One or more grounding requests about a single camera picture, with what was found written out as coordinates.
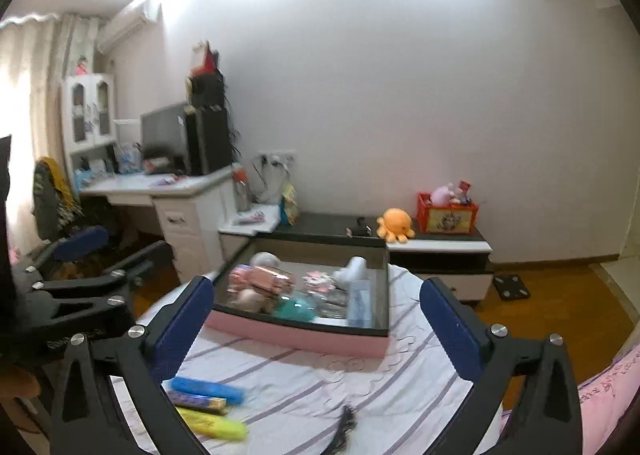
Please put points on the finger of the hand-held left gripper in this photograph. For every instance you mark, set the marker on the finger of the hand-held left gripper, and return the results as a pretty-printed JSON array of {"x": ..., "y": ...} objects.
[
  {"x": 140, "y": 260},
  {"x": 82, "y": 241}
]

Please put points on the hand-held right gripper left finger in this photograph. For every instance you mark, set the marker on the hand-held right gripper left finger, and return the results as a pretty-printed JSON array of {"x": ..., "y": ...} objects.
[{"x": 180, "y": 330}]

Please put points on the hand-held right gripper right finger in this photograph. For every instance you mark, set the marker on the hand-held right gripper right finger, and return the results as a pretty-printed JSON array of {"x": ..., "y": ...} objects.
[{"x": 450, "y": 330}]

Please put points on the pink storage box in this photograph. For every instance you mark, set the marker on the pink storage box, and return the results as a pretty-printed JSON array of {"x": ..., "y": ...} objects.
[{"x": 300, "y": 340}]

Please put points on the person's left forearm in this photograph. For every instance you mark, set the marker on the person's left forearm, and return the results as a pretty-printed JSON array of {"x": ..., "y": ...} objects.
[{"x": 17, "y": 382}]

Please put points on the chair with clothes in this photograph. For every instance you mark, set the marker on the chair with clothes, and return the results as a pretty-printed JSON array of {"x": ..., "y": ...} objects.
[{"x": 50, "y": 200}]

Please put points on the white desk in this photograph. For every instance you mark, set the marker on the white desk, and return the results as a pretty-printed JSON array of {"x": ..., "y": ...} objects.
[{"x": 190, "y": 230}]

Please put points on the low black white cabinet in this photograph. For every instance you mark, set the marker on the low black white cabinet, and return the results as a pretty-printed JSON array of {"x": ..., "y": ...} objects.
[{"x": 440, "y": 265}]

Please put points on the blue tube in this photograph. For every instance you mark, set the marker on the blue tube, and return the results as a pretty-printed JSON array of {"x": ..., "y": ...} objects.
[{"x": 210, "y": 389}]

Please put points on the black floor scale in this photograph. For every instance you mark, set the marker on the black floor scale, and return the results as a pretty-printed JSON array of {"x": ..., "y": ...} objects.
[{"x": 511, "y": 288}]

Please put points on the gold brown bar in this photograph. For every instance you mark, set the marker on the gold brown bar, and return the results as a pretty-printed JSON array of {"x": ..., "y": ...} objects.
[{"x": 200, "y": 402}]

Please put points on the clear blue case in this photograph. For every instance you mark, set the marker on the clear blue case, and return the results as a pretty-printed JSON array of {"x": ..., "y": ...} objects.
[{"x": 359, "y": 305}]

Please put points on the white corner cabinet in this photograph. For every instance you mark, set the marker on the white corner cabinet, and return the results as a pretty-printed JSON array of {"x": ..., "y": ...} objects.
[{"x": 235, "y": 242}]

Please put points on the yellow tube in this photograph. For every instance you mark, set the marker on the yellow tube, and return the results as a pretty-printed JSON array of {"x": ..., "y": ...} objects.
[{"x": 215, "y": 425}]

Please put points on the red plastic crate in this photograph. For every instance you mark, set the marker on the red plastic crate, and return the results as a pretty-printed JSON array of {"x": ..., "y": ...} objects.
[{"x": 447, "y": 220}]

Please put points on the white plastic toy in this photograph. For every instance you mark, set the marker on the white plastic toy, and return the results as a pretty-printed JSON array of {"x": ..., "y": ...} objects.
[{"x": 352, "y": 270}]

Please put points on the teal round toy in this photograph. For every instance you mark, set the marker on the teal round toy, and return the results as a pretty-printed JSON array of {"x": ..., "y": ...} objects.
[{"x": 295, "y": 309}]

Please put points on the flat pink packet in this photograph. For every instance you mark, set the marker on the flat pink packet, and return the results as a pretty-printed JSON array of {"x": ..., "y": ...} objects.
[{"x": 250, "y": 218}]

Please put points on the orange octopus plush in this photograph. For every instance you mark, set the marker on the orange octopus plush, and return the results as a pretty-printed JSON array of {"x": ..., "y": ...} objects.
[{"x": 395, "y": 224}]

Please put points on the clear glass bottle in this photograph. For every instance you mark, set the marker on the clear glass bottle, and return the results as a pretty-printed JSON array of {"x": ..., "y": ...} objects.
[{"x": 331, "y": 311}]

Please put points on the red cap plastic bottle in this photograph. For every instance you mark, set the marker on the red cap plastic bottle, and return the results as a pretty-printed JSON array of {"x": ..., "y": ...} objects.
[{"x": 242, "y": 192}]

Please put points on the white hutch cabinet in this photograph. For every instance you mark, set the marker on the white hutch cabinet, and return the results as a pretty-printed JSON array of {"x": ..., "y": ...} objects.
[{"x": 90, "y": 115}]

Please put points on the computer monitor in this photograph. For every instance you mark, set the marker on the computer monitor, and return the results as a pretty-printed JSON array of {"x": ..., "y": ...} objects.
[{"x": 162, "y": 132}]

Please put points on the pink plush toy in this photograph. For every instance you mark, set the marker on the pink plush toy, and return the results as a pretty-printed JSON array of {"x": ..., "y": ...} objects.
[{"x": 442, "y": 194}]

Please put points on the small black device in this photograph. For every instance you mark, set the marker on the small black device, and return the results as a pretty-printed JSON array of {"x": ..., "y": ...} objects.
[{"x": 359, "y": 228}]

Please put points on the striped white bed sheet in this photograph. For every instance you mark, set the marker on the striped white bed sheet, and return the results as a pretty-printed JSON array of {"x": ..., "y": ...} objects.
[{"x": 300, "y": 395}]

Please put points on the black computer tower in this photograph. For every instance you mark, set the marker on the black computer tower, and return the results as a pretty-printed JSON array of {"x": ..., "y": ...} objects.
[{"x": 210, "y": 142}]

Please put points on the beige curtain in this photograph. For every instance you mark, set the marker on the beige curtain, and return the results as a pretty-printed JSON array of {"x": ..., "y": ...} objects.
[{"x": 35, "y": 110}]

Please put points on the red snack packet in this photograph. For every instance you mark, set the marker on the red snack packet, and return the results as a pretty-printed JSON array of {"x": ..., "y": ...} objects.
[{"x": 465, "y": 191}]

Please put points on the pink block cat figure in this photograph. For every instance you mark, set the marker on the pink block cat figure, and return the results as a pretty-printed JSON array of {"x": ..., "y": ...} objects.
[{"x": 317, "y": 281}]

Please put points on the black comb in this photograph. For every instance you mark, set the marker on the black comb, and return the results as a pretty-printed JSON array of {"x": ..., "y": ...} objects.
[{"x": 344, "y": 427}]

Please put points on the blue yellow snack bag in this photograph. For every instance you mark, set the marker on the blue yellow snack bag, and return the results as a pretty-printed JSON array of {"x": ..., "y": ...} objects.
[{"x": 289, "y": 205}]

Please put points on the pink printed blanket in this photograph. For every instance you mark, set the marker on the pink printed blanket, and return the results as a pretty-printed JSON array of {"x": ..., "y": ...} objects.
[{"x": 600, "y": 405}]

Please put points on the small red figurine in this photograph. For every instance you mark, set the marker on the small red figurine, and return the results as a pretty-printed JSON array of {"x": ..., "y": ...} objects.
[{"x": 82, "y": 67}]

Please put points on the black box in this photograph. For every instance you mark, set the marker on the black box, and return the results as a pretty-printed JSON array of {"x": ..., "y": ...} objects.
[{"x": 205, "y": 90}]

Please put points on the red bag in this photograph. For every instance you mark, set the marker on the red bag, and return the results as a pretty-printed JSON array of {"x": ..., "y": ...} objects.
[{"x": 205, "y": 60}]

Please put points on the white air conditioner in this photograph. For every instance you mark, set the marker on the white air conditioner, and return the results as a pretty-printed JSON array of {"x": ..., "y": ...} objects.
[{"x": 127, "y": 27}]

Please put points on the white wall outlet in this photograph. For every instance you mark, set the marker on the white wall outlet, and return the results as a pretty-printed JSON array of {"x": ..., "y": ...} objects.
[{"x": 277, "y": 157}]

